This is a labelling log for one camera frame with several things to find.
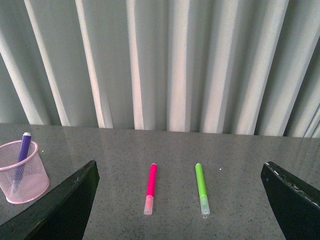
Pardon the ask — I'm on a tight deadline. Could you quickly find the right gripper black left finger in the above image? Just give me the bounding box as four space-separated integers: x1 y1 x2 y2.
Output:
0 160 100 240

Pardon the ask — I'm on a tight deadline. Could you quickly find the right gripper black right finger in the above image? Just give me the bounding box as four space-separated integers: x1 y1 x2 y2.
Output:
260 161 320 240

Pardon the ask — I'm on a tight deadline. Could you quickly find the purple highlighter pen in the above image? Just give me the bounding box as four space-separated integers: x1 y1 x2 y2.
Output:
12 132 32 193

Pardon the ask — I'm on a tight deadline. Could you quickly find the pink highlighter pen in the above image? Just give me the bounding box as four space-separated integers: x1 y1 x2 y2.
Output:
143 163 158 216

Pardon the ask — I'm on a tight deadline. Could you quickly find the pink mesh pen cup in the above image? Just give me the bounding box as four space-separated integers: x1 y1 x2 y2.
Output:
0 140 50 204

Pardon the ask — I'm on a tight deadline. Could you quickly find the green highlighter pen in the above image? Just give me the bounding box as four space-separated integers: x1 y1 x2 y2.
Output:
195 163 210 219

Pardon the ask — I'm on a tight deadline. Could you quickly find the grey pleated curtain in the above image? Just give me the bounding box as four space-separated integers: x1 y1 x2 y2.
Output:
0 0 320 138

